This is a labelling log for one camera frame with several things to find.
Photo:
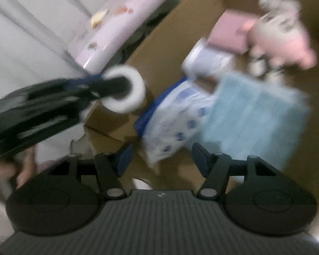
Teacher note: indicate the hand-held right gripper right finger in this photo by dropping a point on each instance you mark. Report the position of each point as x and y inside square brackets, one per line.
[202, 159]

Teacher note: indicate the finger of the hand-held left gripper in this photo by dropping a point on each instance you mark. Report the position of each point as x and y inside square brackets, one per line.
[86, 80]
[114, 87]

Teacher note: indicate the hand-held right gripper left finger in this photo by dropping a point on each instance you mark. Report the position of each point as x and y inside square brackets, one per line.
[123, 159]

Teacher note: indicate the white tape roll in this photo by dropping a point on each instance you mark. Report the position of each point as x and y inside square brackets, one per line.
[138, 90]

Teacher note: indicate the blue and white packet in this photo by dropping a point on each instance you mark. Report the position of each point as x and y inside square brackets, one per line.
[175, 111]

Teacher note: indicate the light blue towel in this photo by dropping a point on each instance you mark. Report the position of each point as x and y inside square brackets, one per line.
[255, 117]

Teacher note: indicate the brown cardboard box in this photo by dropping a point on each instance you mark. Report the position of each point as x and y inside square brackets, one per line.
[175, 32]

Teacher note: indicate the white container blue label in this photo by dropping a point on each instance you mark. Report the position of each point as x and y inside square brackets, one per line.
[204, 58]

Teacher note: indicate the pink towel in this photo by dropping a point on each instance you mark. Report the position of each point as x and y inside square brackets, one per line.
[226, 34]

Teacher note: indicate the pink round plush toy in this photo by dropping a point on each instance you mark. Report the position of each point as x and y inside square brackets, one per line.
[281, 37]

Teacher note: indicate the person's left hand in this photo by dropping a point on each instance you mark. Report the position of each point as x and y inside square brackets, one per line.
[24, 167]

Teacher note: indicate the table with pink cover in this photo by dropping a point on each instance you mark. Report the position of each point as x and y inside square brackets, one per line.
[117, 26]

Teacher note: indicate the white curtain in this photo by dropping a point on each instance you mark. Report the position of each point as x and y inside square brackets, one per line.
[29, 32]

